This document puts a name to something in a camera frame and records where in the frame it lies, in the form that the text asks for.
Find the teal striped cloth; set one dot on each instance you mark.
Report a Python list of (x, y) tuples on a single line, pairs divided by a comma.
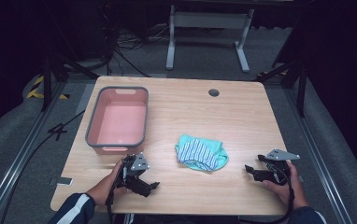
[(198, 152)]

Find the white metal desk frame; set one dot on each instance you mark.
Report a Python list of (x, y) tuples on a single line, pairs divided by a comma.
[(211, 20)]

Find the aluminium floor rail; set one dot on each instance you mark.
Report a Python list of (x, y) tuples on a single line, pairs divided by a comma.
[(317, 155), (21, 158)]

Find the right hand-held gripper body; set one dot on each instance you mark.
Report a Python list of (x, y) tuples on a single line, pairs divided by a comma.
[(279, 168)]

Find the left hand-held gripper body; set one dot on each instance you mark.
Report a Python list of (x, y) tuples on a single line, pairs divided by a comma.
[(137, 163)]

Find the pink basin with grey rim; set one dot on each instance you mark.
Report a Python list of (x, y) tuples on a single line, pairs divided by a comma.
[(120, 123)]

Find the black tripod stand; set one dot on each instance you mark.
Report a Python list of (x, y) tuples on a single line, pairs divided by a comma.
[(47, 81), (301, 87)]

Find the person's left hand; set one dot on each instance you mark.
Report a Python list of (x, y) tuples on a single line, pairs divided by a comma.
[(103, 189)]

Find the person's right hand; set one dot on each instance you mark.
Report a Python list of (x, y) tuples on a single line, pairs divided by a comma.
[(295, 189)]

